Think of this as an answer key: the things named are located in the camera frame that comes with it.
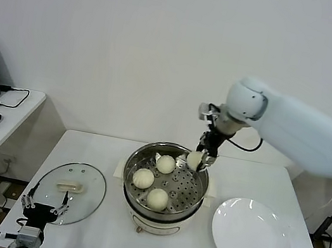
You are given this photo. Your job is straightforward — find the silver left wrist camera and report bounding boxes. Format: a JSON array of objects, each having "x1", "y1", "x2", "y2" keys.
[{"x1": 15, "y1": 224, "x2": 47, "y2": 247}]

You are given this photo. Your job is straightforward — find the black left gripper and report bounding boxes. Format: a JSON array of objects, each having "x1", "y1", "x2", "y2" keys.
[{"x1": 16, "y1": 181, "x2": 73, "y2": 234}]

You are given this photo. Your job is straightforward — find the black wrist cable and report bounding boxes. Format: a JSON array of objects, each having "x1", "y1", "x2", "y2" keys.
[
  {"x1": 224, "y1": 130, "x2": 265, "y2": 154},
  {"x1": 0, "y1": 213, "x2": 28, "y2": 243}
]

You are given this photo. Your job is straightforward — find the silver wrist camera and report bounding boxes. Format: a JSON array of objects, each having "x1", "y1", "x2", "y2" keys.
[
  {"x1": 15, "y1": 224, "x2": 47, "y2": 247},
  {"x1": 196, "y1": 101, "x2": 220, "y2": 124}
]

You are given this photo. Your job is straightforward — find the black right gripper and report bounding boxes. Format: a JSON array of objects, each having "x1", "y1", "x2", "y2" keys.
[{"x1": 191, "y1": 128, "x2": 227, "y2": 177}]

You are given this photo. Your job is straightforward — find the steel perforated steamer basket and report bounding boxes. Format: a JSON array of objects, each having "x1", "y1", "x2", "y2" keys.
[{"x1": 106, "y1": 134, "x2": 223, "y2": 224}]

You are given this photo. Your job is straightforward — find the white round plate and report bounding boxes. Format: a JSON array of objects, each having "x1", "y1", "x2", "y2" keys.
[{"x1": 207, "y1": 193, "x2": 300, "y2": 248}]

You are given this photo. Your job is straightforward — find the black laptop cable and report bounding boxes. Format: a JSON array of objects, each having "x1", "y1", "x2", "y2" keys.
[{"x1": 0, "y1": 85, "x2": 30, "y2": 112}]

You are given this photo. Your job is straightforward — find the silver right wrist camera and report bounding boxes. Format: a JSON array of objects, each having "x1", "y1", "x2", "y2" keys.
[{"x1": 196, "y1": 101, "x2": 220, "y2": 124}]

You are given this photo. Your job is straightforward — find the glass lid with cream handle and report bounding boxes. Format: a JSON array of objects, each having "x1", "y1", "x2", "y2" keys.
[{"x1": 27, "y1": 155, "x2": 110, "y2": 232}]

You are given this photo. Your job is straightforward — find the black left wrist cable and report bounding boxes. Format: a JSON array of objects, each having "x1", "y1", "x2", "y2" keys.
[{"x1": 0, "y1": 213, "x2": 28, "y2": 243}]

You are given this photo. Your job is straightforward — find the white floor power strip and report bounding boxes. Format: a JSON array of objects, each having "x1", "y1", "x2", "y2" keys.
[{"x1": 2, "y1": 197, "x2": 17, "y2": 210}]

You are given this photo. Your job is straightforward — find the white steamed baozi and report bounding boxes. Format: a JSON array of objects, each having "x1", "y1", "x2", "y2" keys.
[
  {"x1": 144, "y1": 187, "x2": 171, "y2": 213},
  {"x1": 131, "y1": 166, "x2": 156, "y2": 192},
  {"x1": 154, "y1": 153, "x2": 177, "y2": 176},
  {"x1": 184, "y1": 149, "x2": 204, "y2": 171}
]

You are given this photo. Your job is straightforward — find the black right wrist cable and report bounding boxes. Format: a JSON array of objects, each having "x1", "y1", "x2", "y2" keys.
[{"x1": 224, "y1": 130, "x2": 265, "y2": 154}]

